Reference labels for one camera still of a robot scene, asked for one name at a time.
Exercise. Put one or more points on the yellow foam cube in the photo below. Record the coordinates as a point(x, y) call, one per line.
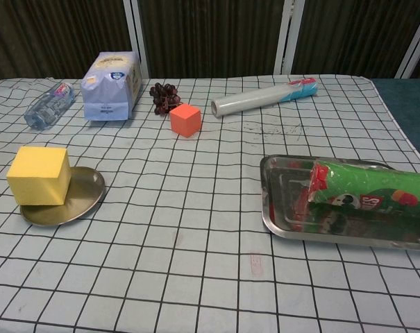
point(36, 177)

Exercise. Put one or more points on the orange foam cube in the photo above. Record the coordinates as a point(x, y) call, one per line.
point(183, 119)

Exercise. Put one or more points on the dark teal table pad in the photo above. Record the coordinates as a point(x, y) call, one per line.
point(407, 104)

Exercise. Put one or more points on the round metal plate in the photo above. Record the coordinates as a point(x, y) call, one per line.
point(81, 194)

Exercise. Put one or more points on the cling film roll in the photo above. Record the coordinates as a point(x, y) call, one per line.
point(251, 100)

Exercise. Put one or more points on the green chips can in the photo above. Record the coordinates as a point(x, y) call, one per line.
point(369, 187)

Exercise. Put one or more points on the light blue paper bag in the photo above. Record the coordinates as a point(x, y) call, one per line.
point(107, 90)

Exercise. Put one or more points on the checked white tablecloth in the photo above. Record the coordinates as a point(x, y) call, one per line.
point(182, 225)

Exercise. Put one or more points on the clear plastic water bottle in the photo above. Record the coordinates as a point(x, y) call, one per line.
point(50, 105)

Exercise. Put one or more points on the rectangular steel tray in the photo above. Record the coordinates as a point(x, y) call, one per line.
point(282, 194)

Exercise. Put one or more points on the dark red grape bunch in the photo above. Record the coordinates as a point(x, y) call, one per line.
point(162, 95)

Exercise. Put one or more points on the white screen frame post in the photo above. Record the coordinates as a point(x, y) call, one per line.
point(287, 34)
point(414, 52)
point(136, 31)

